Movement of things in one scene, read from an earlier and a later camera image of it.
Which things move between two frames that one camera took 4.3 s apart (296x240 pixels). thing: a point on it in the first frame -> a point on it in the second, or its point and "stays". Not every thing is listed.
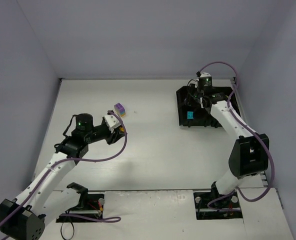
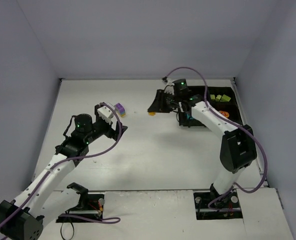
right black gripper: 191,97 -> 166,100
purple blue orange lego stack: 120,109 stays
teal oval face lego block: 190,115 stays
